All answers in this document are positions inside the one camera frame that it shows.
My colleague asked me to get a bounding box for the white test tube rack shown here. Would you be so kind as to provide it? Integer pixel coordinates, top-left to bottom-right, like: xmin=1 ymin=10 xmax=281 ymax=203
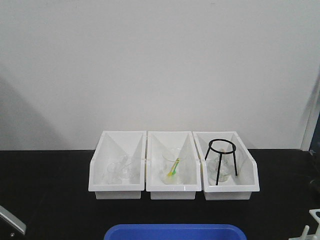
xmin=289 ymin=208 xmax=320 ymax=240

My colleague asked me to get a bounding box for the right white storage bin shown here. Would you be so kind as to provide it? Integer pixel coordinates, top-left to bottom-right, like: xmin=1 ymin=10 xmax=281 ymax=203
xmin=192 ymin=131 xmax=260 ymax=201

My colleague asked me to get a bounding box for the middle white storage bin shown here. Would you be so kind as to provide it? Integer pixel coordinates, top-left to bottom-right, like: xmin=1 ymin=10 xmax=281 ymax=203
xmin=146 ymin=131 xmax=202 ymax=200

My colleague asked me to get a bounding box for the yellow plastic spatula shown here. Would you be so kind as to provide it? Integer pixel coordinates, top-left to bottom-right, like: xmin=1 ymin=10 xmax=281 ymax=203
xmin=167 ymin=158 xmax=180 ymax=177

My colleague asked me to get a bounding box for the blue plastic tray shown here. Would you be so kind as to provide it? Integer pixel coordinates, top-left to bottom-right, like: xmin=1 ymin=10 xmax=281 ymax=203
xmin=104 ymin=224 xmax=247 ymax=240

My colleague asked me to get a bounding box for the white storage bin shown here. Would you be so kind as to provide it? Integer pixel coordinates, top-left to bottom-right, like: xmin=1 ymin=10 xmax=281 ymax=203
xmin=146 ymin=131 xmax=202 ymax=200
xmin=88 ymin=130 xmax=147 ymax=200
xmin=192 ymin=131 xmax=260 ymax=201

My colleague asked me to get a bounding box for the green plastic spatula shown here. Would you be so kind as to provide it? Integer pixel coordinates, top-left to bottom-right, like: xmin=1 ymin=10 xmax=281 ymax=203
xmin=171 ymin=158 xmax=180 ymax=175

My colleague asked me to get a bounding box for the glassware in left bin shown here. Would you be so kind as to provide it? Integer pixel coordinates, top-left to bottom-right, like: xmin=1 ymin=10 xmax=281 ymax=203
xmin=105 ymin=155 xmax=141 ymax=185

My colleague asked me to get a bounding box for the left white storage bin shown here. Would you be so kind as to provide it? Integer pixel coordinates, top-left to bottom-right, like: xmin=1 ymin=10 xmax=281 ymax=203
xmin=88 ymin=130 xmax=147 ymax=200

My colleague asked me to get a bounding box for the black metal tripod stand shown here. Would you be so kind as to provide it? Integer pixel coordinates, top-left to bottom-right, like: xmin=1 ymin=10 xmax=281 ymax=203
xmin=204 ymin=138 xmax=238 ymax=186

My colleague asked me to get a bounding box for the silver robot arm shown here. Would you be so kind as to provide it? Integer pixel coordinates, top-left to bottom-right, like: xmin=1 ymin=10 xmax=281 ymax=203
xmin=0 ymin=206 xmax=27 ymax=236

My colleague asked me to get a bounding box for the glass flask in right bin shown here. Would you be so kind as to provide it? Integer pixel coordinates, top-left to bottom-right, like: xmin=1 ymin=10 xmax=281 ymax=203
xmin=206 ymin=153 xmax=231 ymax=186

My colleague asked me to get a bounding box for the blue-grey pegboard drying rack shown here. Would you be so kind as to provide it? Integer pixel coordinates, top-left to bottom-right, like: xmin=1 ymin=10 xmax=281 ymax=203
xmin=309 ymin=129 xmax=320 ymax=158

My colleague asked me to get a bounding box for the clear beaker in middle bin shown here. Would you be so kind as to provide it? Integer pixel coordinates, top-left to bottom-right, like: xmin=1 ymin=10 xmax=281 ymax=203
xmin=159 ymin=147 xmax=187 ymax=185

